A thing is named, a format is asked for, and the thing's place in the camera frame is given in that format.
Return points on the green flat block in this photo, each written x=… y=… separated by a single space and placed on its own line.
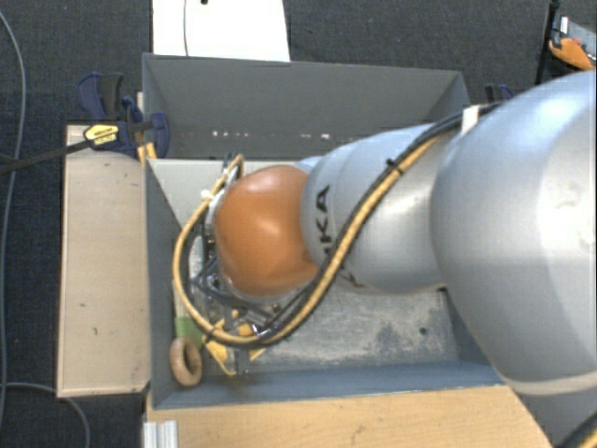
x=184 y=328

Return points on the yellow plastic toy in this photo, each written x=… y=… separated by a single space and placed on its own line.
x=219 y=350

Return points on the pale wood flat board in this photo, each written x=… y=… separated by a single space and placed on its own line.
x=105 y=269

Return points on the grey metal bin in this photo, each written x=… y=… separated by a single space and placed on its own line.
x=280 y=101

